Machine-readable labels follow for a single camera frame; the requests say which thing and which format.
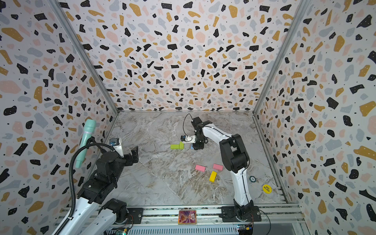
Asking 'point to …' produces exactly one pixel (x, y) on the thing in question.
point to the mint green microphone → (89, 126)
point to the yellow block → (213, 176)
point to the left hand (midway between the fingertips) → (131, 148)
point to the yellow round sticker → (267, 188)
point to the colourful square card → (187, 217)
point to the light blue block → (192, 148)
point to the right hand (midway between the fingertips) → (199, 144)
